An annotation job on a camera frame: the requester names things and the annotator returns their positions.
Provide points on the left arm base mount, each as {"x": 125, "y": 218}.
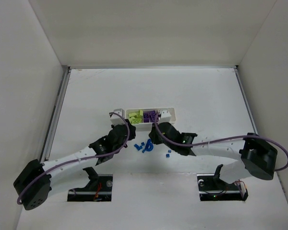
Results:
{"x": 97, "y": 189}

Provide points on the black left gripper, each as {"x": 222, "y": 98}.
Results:
{"x": 128, "y": 126}

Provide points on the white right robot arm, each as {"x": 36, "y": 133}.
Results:
{"x": 251, "y": 155}

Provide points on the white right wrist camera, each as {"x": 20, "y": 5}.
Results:
{"x": 164, "y": 116}

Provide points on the blue lego brick far left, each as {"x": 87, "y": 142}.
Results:
{"x": 137, "y": 147}

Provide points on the purple lego brick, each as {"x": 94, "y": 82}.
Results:
{"x": 149, "y": 116}

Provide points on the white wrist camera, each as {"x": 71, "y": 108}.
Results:
{"x": 164, "y": 116}
{"x": 117, "y": 117}

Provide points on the white three-compartment tray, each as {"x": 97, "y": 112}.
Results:
{"x": 148, "y": 126}

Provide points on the yellow-green lego brick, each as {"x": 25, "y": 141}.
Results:
{"x": 136, "y": 117}

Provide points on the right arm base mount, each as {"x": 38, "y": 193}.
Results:
{"x": 212, "y": 188}

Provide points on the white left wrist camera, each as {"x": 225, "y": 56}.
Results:
{"x": 117, "y": 117}

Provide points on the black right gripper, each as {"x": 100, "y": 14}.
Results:
{"x": 159, "y": 129}

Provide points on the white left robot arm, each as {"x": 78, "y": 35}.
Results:
{"x": 39, "y": 180}

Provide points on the blue arch lego piece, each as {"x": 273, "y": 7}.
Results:
{"x": 149, "y": 146}

